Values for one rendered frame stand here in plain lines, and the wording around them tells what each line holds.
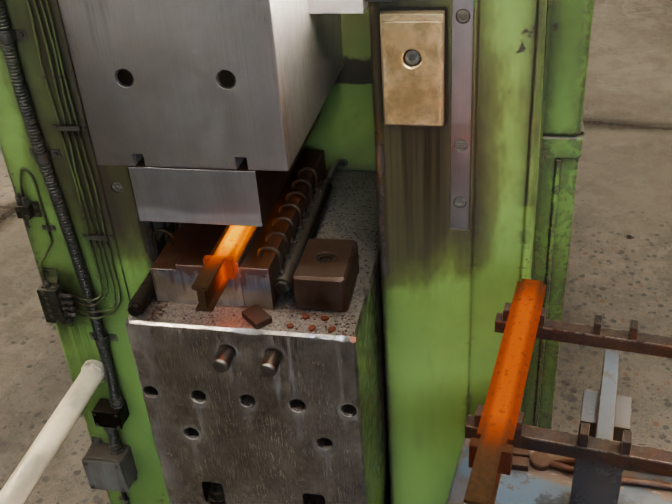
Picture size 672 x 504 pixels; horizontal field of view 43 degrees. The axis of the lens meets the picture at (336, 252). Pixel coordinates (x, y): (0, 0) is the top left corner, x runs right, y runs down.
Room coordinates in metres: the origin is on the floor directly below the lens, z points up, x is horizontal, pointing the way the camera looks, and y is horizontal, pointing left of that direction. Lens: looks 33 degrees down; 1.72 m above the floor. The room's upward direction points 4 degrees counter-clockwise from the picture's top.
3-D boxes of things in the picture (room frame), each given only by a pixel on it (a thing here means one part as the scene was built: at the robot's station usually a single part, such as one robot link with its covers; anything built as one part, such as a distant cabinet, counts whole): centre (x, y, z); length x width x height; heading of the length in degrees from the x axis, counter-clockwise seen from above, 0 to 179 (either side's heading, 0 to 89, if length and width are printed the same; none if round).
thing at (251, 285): (1.33, 0.15, 0.96); 0.42 x 0.20 x 0.09; 166
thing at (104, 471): (1.32, 0.53, 0.36); 0.09 x 0.07 x 0.12; 76
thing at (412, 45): (1.17, -0.13, 1.27); 0.09 x 0.02 x 0.17; 76
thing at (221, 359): (1.04, 0.19, 0.87); 0.04 x 0.03 x 0.03; 166
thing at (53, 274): (1.33, 0.54, 0.80); 0.06 x 0.03 x 0.14; 76
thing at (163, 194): (1.33, 0.15, 1.12); 0.42 x 0.20 x 0.10; 166
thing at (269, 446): (1.32, 0.10, 0.69); 0.56 x 0.38 x 0.45; 166
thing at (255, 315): (1.07, 0.13, 0.92); 0.04 x 0.03 x 0.01; 34
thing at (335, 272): (1.14, 0.02, 0.95); 0.12 x 0.08 x 0.06; 166
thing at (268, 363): (1.02, 0.11, 0.87); 0.04 x 0.03 x 0.03; 166
